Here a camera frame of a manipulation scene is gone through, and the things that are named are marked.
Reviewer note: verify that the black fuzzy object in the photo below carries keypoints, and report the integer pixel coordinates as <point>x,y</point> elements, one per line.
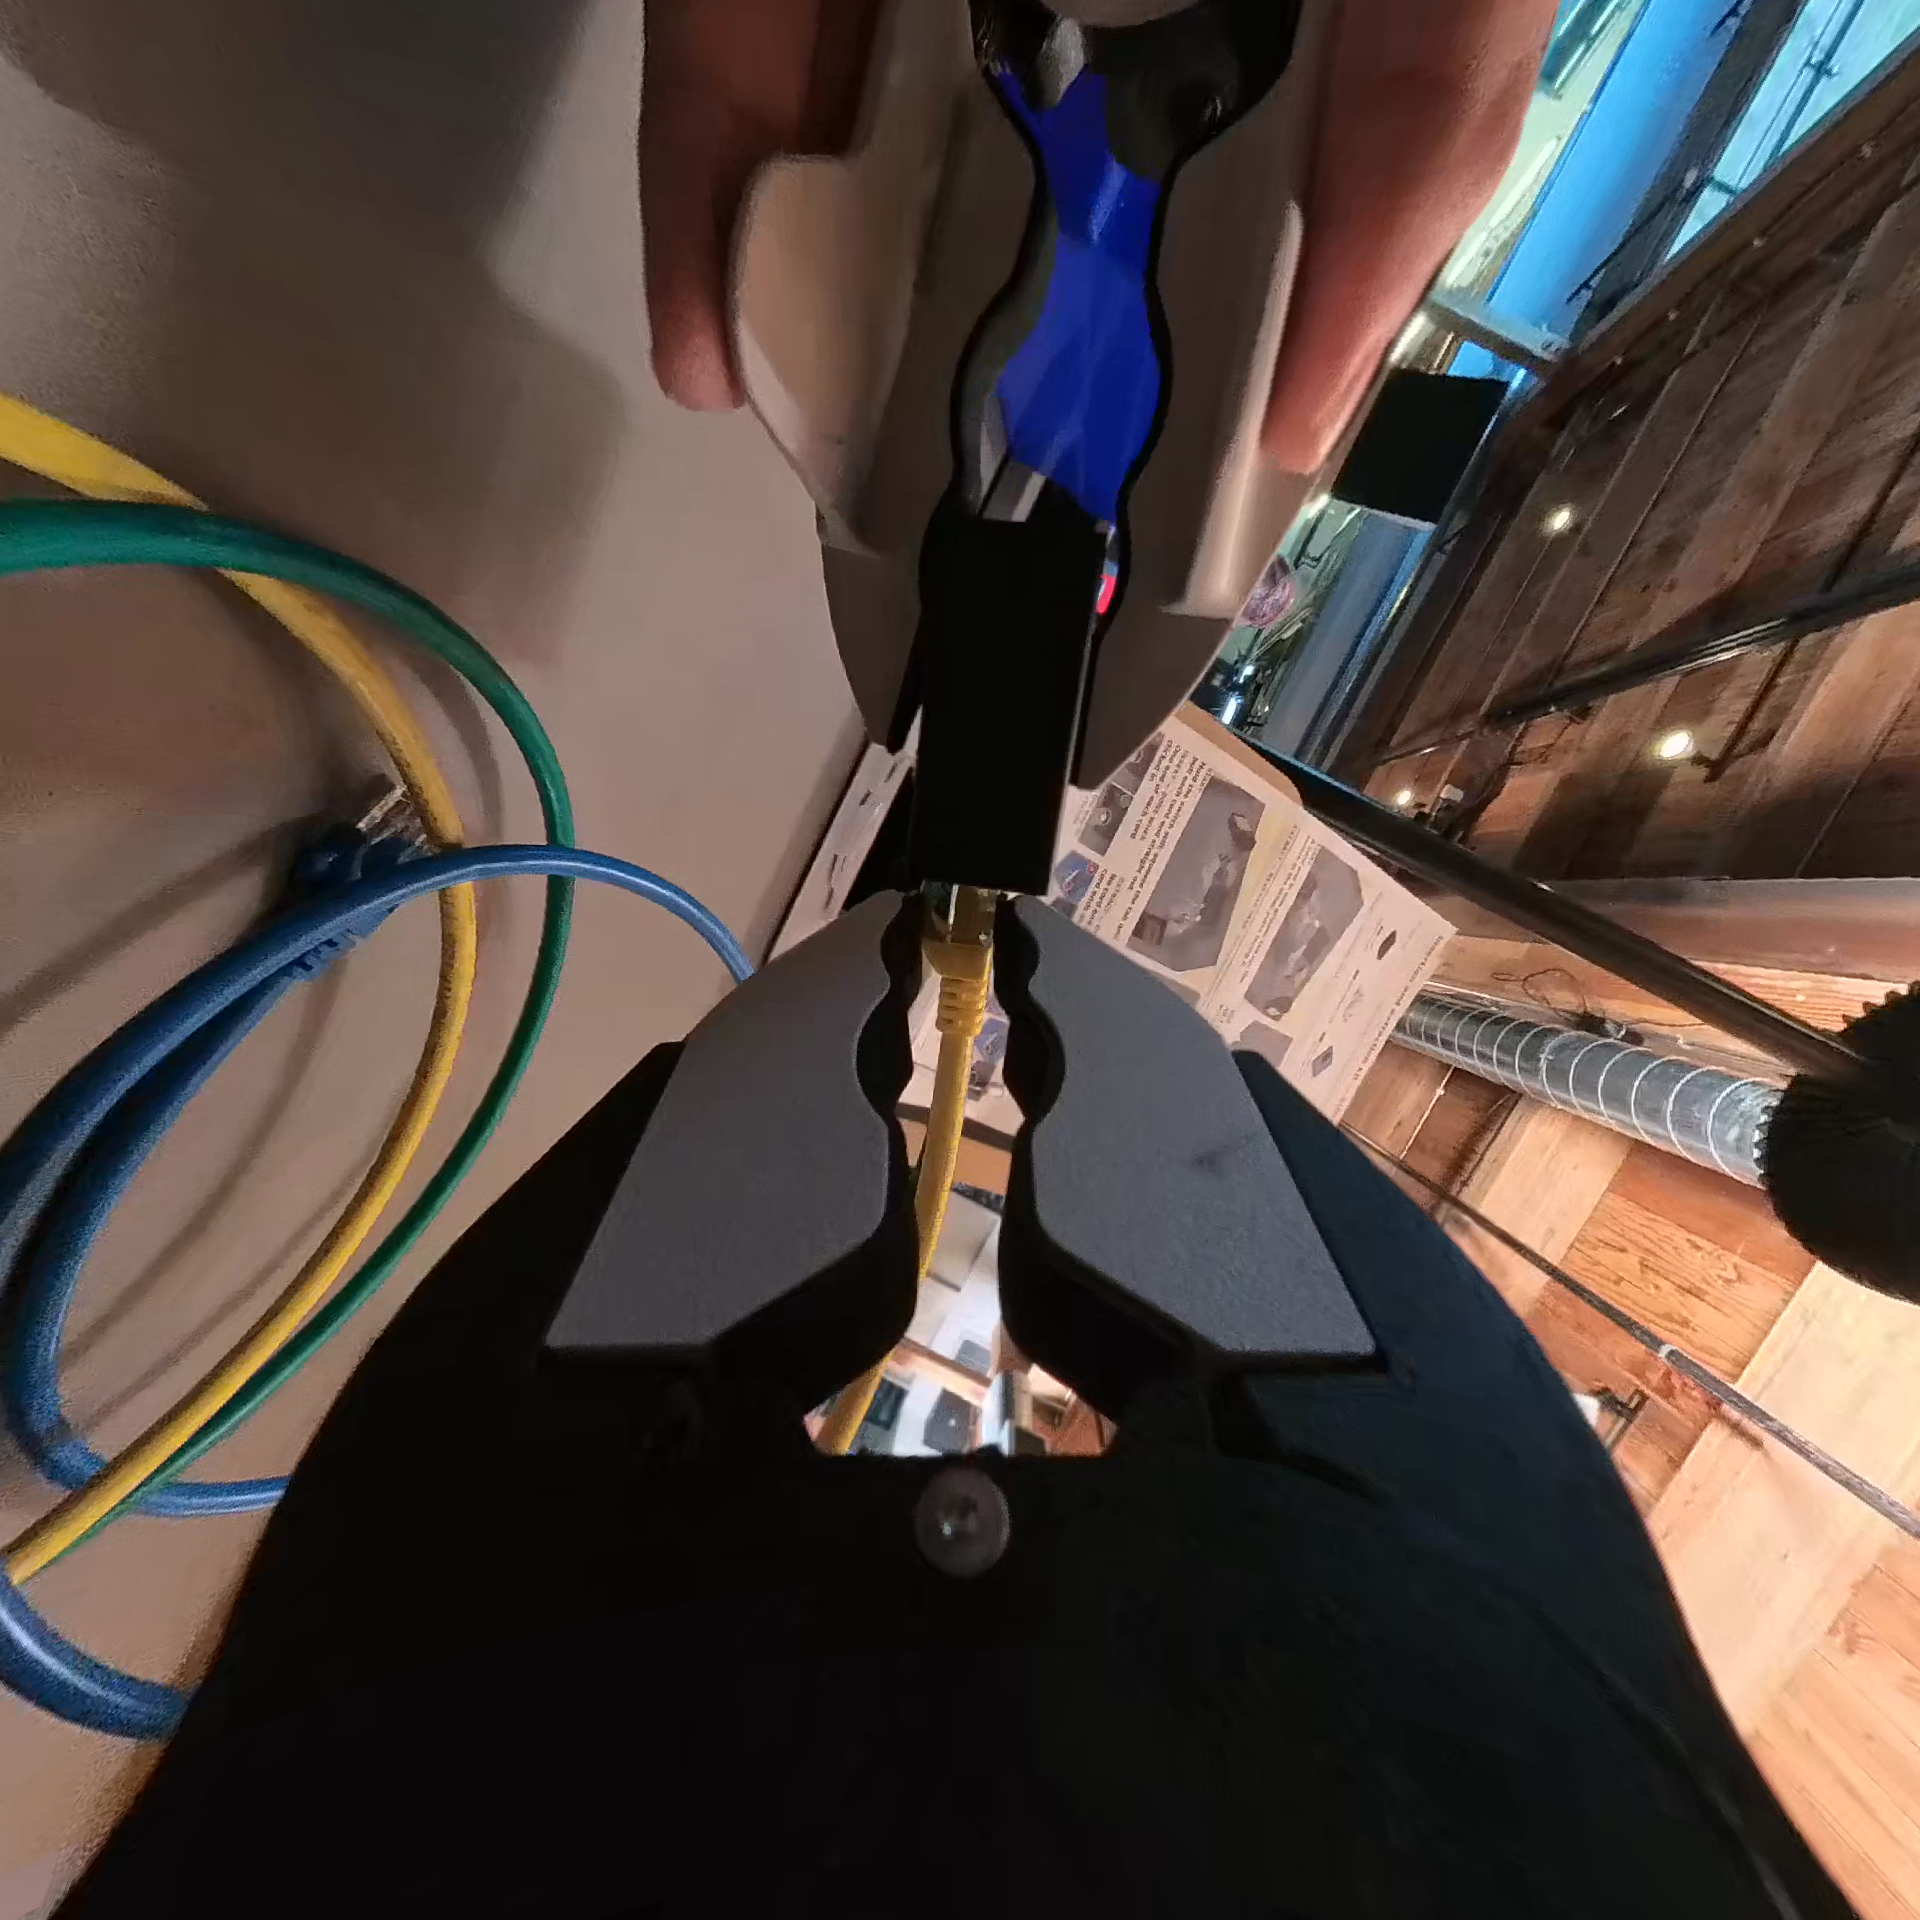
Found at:
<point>1852,1154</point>

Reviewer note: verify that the black metal rod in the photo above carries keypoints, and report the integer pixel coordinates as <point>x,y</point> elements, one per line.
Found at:
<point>1501,887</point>

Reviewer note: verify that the spiral metal duct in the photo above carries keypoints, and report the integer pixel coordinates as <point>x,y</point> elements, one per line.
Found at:
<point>1574,1070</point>

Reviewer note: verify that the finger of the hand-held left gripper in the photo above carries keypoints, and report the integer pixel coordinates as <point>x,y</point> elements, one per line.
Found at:
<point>873,375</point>
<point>1217,448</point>

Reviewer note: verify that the black screen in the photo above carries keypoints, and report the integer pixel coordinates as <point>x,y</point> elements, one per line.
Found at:
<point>1419,440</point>

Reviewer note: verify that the blue plastic bin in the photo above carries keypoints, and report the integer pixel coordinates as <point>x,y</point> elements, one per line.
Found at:
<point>1088,299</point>

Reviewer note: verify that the large glazed window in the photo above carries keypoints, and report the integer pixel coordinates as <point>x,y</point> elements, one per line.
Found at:
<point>1590,211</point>

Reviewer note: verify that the person's left hand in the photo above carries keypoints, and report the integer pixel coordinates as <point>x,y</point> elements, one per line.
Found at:
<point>1408,180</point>

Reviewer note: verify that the cardboard box with printed sheet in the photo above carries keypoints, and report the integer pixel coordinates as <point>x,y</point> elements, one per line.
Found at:
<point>1246,887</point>

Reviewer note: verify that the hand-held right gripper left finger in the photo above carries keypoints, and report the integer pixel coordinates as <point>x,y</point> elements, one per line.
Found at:
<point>733,1186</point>

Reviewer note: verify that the row of ceiling spotlights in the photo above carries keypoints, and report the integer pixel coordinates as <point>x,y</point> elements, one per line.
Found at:
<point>1675,746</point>

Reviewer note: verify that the black ethernet port block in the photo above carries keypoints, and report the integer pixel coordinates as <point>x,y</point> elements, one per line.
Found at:
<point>1001,689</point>

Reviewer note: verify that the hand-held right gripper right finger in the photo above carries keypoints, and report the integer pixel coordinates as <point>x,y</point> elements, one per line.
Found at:
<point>1199,1197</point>

